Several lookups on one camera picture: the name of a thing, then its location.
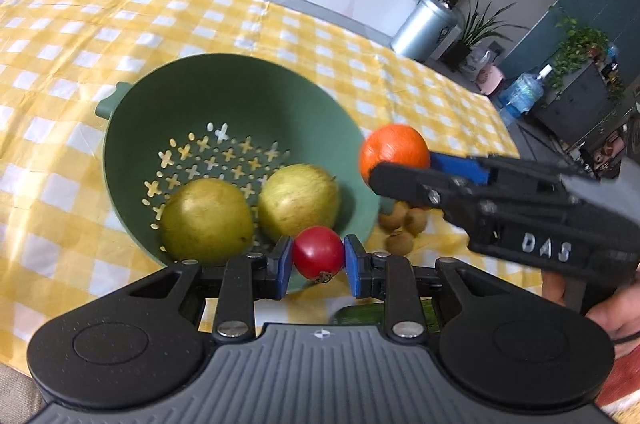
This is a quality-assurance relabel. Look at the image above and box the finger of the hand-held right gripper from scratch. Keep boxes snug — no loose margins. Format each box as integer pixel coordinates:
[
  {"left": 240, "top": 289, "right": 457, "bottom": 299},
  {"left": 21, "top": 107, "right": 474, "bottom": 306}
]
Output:
[
  {"left": 429, "top": 150, "right": 566, "bottom": 193},
  {"left": 367, "top": 160, "right": 496, "bottom": 226}
]

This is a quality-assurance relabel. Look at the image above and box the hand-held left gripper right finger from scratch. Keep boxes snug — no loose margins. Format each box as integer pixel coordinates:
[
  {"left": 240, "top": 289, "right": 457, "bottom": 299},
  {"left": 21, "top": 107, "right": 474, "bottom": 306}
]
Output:
[{"left": 344, "top": 234, "right": 506, "bottom": 340}]

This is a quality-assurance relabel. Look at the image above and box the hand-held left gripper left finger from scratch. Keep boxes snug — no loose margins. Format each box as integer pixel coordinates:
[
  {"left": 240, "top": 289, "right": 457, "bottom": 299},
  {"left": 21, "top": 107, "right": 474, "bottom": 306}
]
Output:
[{"left": 127, "top": 235, "right": 294, "bottom": 345}]

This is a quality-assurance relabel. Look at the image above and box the red tomato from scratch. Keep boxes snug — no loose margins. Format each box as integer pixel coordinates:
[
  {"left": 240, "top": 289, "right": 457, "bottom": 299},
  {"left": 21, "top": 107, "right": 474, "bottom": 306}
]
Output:
[{"left": 292, "top": 226, "right": 346, "bottom": 283}]

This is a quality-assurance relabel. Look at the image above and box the orange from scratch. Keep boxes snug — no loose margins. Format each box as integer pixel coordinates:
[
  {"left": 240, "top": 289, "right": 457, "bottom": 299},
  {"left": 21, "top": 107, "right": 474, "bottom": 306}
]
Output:
[{"left": 358, "top": 124, "right": 431, "bottom": 186}]

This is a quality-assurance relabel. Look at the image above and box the green cucumber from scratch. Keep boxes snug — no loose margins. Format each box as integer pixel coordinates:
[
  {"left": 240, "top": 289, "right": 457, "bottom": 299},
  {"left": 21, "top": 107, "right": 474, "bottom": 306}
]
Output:
[{"left": 332, "top": 301, "right": 441, "bottom": 335}]

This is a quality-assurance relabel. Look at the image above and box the brown longan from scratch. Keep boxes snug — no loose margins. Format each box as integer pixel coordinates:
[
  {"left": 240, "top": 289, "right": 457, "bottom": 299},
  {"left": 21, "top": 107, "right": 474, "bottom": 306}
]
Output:
[
  {"left": 377, "top": 203, "right": 407, "bottom": 232},
  {"left": 404, "top": 205, "right": 430, "bottom": 235},
  {"left": 385, "top": 230, "right": 415, "bottom": 255}
]

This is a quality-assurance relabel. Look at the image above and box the green colander bowl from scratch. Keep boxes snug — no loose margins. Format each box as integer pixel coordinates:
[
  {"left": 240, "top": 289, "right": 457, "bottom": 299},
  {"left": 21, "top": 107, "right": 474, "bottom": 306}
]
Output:
[{"left": 95, "top": 53, "right": 383, "bottom": 293}]

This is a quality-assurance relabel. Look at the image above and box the person's right hand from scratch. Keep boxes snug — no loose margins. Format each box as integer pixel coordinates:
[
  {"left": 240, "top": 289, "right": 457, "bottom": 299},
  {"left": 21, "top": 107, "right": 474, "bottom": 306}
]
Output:
[{"left": 586, "top": 270, "right": 640, "bottom": 360}]

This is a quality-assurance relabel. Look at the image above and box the yellow-green pear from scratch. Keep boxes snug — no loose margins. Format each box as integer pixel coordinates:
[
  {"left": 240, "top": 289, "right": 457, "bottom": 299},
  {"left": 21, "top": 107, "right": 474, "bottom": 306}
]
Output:
[
  {"left": 159, "top": 178, "right": 255, "bottom": 264},
  {"left": 257, "top": 163, "right": 342, "bottom": 242}
]

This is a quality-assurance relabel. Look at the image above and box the pink stool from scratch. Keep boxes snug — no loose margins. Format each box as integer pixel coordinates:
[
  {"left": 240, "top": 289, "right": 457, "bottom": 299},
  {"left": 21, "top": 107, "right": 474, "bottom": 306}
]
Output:
[{"left": 475, "top": 65, "right": 506, "bottom": 96}]

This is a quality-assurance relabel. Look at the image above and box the large water bottle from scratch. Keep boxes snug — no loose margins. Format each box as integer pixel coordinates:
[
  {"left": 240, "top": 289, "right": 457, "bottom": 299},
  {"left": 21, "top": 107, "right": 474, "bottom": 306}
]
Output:
[{"left": 495, "top": 64, "right": 553, "bottom": 127}]

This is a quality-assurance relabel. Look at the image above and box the dark cabinet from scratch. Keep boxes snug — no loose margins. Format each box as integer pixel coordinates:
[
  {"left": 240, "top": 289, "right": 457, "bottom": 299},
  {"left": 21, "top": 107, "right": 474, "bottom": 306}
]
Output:
[{"left": 532, "top": 64, "right": 626, "bottom": 145}]

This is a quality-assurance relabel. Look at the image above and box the tall-leaved potted plant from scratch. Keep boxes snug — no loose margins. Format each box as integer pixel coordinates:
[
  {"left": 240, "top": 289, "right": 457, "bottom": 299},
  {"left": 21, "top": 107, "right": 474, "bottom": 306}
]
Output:
[{"left": 440, "top": 0, "right": 531, "bottom": 72}]

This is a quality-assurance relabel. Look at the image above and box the silver trash can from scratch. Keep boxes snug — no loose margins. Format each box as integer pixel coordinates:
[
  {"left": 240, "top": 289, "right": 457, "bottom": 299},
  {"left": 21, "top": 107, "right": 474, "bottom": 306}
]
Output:
[{"left": 391, "top": 0, "right": 463, "bottom": 61}]

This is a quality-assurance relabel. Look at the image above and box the red patterned cloth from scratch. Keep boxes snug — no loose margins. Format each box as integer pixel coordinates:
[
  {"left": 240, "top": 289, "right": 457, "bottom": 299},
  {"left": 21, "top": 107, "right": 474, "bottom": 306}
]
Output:
[{"left": 595, "top": 349, "right": 640, "bottom": 420}]

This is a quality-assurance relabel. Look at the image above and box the bushy green potted plant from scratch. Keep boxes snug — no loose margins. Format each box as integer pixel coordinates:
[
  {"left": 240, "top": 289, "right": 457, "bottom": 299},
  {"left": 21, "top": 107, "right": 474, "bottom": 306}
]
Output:
[{"left": 550, "top": 17, "right": 611, "bottom": 100}]

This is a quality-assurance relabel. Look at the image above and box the yellow checked tablecloth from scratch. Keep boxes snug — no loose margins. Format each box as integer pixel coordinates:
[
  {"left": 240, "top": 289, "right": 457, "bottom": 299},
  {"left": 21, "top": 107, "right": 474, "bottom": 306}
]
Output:
[{"left": 0, "top": 0, "right": 545, "bottom": 372}]

